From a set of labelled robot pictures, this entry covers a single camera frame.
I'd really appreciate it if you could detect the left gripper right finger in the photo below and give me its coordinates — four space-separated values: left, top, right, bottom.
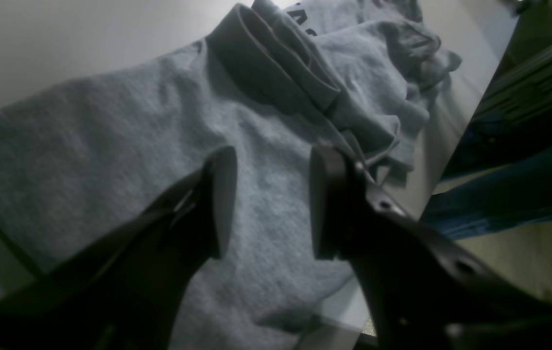
309 146 552 350

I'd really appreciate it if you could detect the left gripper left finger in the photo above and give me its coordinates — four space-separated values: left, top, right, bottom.
0 146 238 350

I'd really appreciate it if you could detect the grey T-shirt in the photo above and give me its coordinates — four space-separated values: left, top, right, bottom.
0 0 461 350

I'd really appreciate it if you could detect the blue fabric beside table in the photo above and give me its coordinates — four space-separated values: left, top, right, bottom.
420 146 552 241

